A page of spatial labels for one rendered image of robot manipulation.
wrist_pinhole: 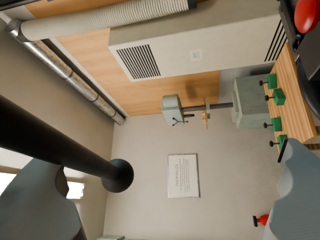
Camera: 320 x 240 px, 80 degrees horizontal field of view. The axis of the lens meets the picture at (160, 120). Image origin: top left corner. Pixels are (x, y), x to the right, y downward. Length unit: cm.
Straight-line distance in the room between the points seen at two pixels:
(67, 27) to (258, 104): 192
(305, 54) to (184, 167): 287
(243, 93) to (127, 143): 204
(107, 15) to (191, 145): 219
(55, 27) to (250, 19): 145
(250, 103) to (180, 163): 141
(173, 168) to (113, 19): 222
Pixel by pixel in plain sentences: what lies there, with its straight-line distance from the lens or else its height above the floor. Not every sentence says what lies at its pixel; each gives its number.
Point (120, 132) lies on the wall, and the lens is 352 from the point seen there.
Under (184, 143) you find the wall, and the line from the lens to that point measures 314.
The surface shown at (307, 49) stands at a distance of 23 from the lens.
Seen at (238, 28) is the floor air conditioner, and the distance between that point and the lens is 161.
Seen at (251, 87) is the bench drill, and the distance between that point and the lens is 237.
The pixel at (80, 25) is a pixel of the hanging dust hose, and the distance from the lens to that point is 178.
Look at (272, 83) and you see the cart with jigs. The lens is 174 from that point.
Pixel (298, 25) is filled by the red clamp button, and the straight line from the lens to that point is 21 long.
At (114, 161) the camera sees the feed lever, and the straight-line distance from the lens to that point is 21.
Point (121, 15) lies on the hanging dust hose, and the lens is 162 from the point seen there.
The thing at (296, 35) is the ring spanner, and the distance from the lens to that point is 26.
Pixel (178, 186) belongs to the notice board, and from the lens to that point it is 303.
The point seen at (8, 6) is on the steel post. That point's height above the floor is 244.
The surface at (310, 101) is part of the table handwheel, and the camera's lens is 36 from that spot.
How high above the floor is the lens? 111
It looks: 13 degrees up
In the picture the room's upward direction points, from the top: 95 degrees counter-clockwise
